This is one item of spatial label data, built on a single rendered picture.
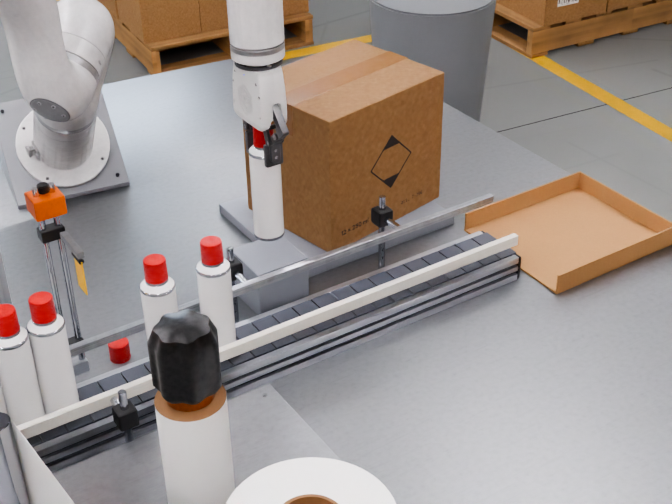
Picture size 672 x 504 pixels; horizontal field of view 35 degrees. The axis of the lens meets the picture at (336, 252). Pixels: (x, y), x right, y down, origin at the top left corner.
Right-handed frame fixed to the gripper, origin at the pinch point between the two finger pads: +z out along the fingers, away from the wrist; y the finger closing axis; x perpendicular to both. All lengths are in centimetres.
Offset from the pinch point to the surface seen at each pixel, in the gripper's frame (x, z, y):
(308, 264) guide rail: 0.6, 16.6, 11.6
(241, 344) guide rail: -16.2, 21.1, 18.8
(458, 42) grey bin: 152, 61, -137
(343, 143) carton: 17.5, 5.7, -3.4
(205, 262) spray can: -19.2, 6.8, 15.3
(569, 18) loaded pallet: 269, 97, -200
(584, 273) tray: 48, 28, 28
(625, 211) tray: 71, 29, 15
